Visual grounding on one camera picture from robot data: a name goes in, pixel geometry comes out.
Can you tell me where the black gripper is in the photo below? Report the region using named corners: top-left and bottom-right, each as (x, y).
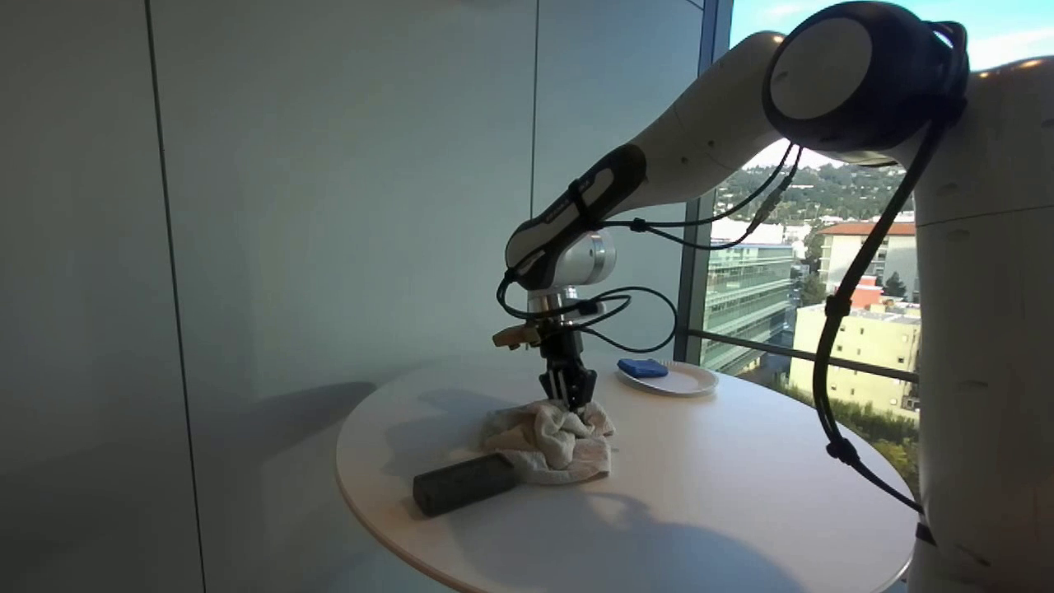
top-left (540, 325), bottom-right (597, 412)

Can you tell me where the white towel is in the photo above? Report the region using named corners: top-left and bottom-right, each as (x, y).
top-left (473, 400), bottom-right (617, 489)

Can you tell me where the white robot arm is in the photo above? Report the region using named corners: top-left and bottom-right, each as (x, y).
top-left (504, 0), bottom-right (1054, 593)

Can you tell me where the blue object on plate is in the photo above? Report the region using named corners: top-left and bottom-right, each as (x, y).
top-left (617, 358), bottom-right (670, 380)

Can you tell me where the white plate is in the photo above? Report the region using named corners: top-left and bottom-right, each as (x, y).
top-left (617, 361), bottom-right (716, 395)

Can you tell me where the dark grey rectangular block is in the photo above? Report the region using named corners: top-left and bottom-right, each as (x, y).
top-left (413, 456), bottom-right (521, 516)

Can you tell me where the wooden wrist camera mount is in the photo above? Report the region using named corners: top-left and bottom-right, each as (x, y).
top-left (490, 320), bottom-right (554, 350)

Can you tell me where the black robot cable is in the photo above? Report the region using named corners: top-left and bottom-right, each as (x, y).
top-left (490, 21), bottom-right (976, 521)

